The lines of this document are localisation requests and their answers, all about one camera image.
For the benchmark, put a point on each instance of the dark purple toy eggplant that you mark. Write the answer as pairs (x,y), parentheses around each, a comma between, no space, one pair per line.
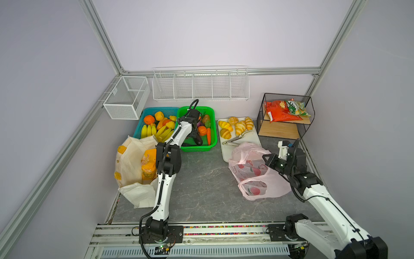
(196,138)

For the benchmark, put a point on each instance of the yellow-orange toy citrus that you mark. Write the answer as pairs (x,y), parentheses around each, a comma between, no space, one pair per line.
(159,116)

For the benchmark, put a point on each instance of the green snack bag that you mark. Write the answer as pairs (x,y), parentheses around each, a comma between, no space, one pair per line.
(297,108)

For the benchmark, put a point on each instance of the brown toy potato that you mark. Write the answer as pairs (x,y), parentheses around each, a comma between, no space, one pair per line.
(206,121)

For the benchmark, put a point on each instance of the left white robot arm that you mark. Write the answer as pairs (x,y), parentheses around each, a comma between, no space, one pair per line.
(168,164)

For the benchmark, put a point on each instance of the striped toy bread loaf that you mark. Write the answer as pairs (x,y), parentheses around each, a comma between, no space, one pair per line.
(225,125)

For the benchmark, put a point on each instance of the pink plastic grocery bag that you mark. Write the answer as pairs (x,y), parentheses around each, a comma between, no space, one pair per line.
(255,179)

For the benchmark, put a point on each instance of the orange toy pumpkin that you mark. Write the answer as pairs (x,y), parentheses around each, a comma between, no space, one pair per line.
(202,130)

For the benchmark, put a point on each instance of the white mesh wall basket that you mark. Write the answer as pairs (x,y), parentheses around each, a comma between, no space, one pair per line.
(127,98)

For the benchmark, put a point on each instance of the black wire snack rack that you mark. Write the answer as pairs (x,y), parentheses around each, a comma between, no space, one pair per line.
(286,130)

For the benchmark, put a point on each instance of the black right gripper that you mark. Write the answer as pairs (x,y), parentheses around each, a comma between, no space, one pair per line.
(274,158)

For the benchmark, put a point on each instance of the red chip bag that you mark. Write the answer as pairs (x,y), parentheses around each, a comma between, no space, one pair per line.
(278,112)

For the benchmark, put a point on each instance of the orange toy tangerine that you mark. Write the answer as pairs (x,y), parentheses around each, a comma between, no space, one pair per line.
(149,120)

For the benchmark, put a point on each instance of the yellow toy banana bunch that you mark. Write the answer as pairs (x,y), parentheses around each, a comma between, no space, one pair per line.
(161,135)

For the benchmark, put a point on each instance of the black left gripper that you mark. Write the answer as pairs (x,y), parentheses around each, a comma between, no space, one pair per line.
(194,133)

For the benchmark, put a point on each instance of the green plastic basket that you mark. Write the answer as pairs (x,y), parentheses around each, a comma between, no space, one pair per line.
(189,144)

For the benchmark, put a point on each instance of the toy croissant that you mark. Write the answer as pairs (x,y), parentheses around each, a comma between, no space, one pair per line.
(240,127)

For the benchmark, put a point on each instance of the white canvas tote bag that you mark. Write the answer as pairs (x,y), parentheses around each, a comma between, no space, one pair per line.
(141,194)

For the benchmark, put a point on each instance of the yellow snack bag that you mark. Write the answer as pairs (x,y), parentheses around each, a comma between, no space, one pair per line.
(148,165)

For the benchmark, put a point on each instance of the toy bread bun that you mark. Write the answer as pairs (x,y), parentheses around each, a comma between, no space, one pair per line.
(233,120)

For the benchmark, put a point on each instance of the orange toy carrot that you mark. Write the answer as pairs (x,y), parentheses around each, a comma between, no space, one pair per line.
(209,136)

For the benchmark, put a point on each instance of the striped toy bread roll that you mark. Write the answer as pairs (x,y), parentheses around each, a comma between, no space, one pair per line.
(225,134)

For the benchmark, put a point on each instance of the metal bread tongs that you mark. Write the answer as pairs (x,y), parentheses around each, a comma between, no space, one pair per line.
(231,142)

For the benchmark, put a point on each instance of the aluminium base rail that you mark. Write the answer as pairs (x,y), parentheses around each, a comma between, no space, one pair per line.
(198,234)

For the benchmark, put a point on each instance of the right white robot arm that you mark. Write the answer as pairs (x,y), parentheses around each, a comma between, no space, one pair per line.
(348,240)

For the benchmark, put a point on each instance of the yellow toy lemon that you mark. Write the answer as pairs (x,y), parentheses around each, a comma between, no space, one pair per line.
(171,125)

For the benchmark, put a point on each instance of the white wire wall shelf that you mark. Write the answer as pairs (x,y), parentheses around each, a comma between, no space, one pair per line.
(201,82)

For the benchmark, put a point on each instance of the teal plastic basket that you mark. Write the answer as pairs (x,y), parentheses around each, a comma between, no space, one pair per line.
(167,111)

